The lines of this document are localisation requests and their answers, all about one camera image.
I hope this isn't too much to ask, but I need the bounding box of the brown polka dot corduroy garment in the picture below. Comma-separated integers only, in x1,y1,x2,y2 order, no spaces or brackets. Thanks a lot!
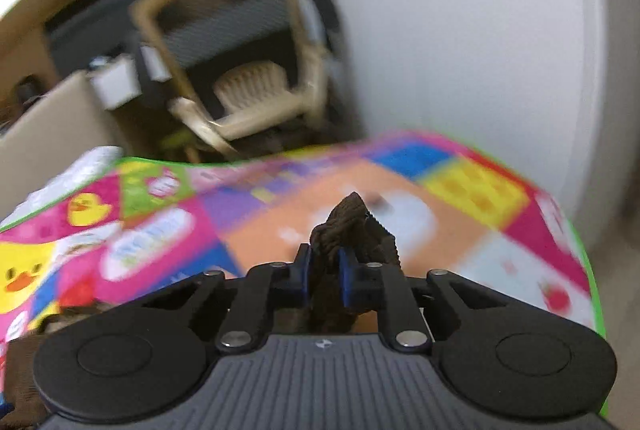
1,194,400,429

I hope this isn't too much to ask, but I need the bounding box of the colourful cartoon play mat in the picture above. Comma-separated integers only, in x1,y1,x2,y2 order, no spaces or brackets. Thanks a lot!
0,129,609,430

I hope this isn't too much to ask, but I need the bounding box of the white pillow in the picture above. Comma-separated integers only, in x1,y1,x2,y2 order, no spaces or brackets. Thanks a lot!
24,146,125,210

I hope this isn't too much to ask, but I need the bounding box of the beige mesh office chair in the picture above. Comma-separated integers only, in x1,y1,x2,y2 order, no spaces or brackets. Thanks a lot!
130,0,341,160

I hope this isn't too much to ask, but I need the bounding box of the beige upholstered headboard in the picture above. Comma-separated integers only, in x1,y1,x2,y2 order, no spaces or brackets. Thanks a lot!
1,72,130,227

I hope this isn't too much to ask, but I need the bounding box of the white desk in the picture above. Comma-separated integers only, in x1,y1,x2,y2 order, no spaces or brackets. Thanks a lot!
89,44,170,110

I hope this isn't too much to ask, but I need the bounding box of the black computer monitor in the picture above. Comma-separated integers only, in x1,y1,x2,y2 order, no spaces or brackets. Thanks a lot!
44,0,135,78

